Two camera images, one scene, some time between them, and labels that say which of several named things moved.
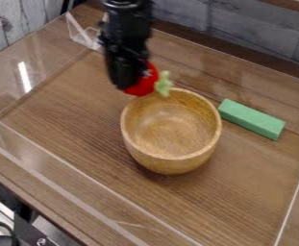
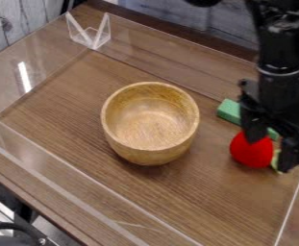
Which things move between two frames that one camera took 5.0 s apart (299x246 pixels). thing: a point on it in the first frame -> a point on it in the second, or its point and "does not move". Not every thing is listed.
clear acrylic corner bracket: x=86 y=36 does not move
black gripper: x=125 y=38 -> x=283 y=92
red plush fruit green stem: x=158 y=82 -> x=253 y=155
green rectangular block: x=252 y=119 does not move
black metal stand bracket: x=27 y=234 does not move
